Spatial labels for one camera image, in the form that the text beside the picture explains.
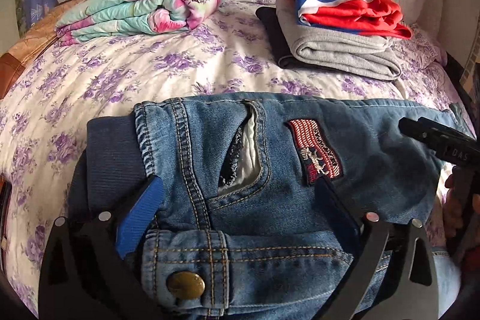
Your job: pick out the orange brown pillow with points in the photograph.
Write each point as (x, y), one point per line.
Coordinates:
(33, 43)

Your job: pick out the blue denim jeans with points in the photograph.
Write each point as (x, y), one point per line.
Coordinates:
(240, 225)

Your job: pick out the folded grey sweatpants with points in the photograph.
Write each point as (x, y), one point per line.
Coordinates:
(310, 47)

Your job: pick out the folded floral pastel blanket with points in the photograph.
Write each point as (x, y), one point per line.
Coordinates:
(103, 18)

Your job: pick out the purple floral bedsheet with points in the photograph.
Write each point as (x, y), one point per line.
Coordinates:
(45, 113)

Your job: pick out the folded black garment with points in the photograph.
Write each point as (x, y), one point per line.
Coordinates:
(280, 47)

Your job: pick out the folded red striped garment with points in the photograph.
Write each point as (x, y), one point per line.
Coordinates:
(361, 17)

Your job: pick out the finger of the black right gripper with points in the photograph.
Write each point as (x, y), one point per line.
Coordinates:
(448, 144)

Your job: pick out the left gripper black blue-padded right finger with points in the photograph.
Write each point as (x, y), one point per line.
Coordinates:
(409, 287)

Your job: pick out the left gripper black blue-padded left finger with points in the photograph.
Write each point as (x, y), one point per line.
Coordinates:
(84, 273)

